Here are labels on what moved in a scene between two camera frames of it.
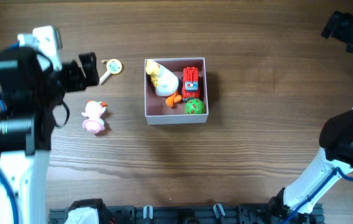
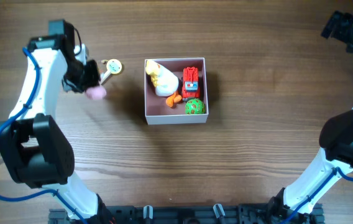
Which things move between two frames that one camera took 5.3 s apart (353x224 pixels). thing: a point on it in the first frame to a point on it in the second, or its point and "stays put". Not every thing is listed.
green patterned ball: x=194 y=106 stays put
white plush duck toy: x=166 y=84 stays put
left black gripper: x=79 y=74 stays put
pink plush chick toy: x=94 y=110 to x=96 y=93
